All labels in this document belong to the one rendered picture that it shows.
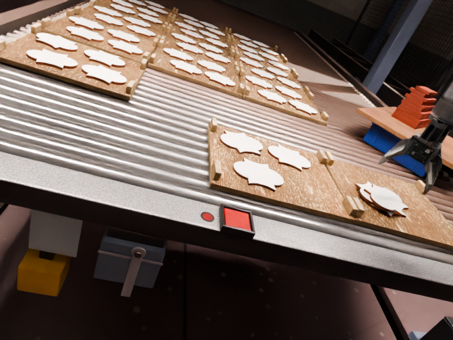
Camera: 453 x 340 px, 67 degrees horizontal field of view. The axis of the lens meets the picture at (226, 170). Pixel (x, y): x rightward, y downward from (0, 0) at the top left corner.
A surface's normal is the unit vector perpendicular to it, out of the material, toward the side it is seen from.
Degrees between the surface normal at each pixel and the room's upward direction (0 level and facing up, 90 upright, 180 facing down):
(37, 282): 90
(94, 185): 0
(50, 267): 0
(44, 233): 90
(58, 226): 90
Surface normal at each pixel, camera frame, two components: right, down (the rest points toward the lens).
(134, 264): 0.05, 0.54
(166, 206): 0.33, -0.80
